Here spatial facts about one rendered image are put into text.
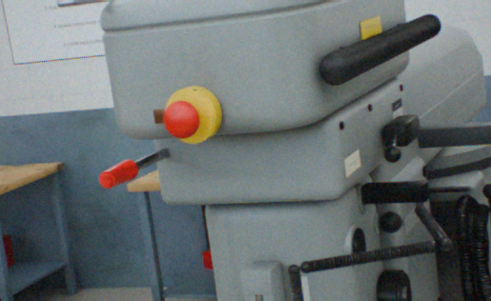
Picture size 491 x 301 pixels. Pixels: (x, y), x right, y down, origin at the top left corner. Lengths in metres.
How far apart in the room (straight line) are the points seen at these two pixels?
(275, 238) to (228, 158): 0.12
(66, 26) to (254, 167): 5.30
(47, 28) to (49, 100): 0.47
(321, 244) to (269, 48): 0.29
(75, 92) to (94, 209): 0.77
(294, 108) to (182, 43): 0.14
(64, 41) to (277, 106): 5.44
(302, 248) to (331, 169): 0.13
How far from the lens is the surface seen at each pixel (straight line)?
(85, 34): 6.35
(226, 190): 1.18
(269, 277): 1.19
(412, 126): 1.31
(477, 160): 1.71
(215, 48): 1.05
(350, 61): 1.04
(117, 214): 6.48
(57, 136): 6.58
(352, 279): 1.24
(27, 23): 6.58
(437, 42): 1.73
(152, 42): 1.08
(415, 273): 1.43
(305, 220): 1.19
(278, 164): 1.15
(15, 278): 6.47
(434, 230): 1.15
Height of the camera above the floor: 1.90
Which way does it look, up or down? 10 degrees down
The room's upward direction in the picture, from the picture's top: 8 degrees counter-clockwise
